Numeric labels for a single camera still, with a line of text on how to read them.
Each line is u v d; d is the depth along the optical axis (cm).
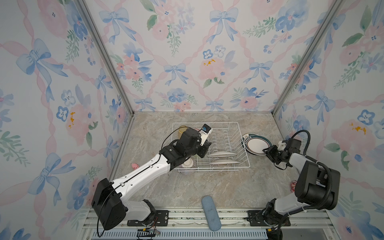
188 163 86
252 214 75
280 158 78
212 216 73
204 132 63
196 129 61
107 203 39
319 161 51
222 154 87
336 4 68
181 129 60
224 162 80
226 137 108
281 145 86
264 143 100
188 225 73
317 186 47
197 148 63
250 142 102
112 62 91
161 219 74
